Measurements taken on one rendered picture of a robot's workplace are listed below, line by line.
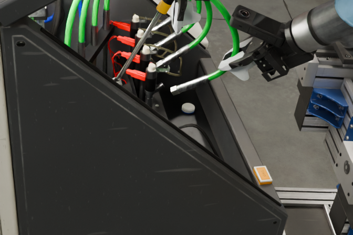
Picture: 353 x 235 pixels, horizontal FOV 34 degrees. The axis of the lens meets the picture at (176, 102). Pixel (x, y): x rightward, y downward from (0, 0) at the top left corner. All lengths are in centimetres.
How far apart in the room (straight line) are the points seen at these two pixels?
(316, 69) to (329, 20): 74
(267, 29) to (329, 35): 13
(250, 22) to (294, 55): 11
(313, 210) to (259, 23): 140
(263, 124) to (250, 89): 32
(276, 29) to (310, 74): 68
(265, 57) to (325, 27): 15
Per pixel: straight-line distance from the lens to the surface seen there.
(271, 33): 115
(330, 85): 187
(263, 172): 141
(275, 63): 118
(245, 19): 116
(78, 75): 97
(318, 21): 110
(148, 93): 143
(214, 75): 129
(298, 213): 242
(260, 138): 306
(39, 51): 94
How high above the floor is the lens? 190
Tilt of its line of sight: 36 degrees down
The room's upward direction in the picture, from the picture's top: 7 degrees clockwise
